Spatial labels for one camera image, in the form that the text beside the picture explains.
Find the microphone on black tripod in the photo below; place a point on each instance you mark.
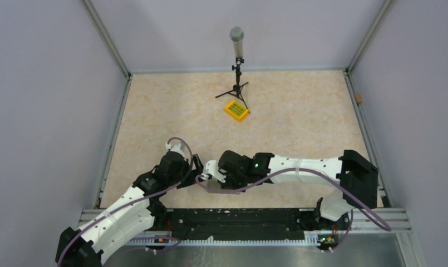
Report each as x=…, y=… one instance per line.
x=237, y=35

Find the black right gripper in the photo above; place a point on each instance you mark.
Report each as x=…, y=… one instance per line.
x=228, y=183

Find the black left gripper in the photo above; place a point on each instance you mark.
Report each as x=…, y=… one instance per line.
x=193, y=173

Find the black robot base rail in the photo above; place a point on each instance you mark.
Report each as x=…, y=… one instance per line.
x=279, y=224

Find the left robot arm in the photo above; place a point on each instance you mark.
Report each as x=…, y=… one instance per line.
x=137, y=210

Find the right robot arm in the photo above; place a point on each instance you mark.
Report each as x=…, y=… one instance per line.
x=354, y=178

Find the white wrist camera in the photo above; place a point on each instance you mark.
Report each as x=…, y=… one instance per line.
x=211, y=170
x=178, y=148

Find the white remote control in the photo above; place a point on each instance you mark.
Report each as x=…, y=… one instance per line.
x=212, y=186

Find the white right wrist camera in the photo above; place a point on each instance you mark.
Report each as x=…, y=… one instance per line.
x=211, y=170

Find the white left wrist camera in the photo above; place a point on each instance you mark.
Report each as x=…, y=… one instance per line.
x=178, y=148

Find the yellow box with green grid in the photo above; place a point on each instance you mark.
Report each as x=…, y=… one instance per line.
x=236, y=110

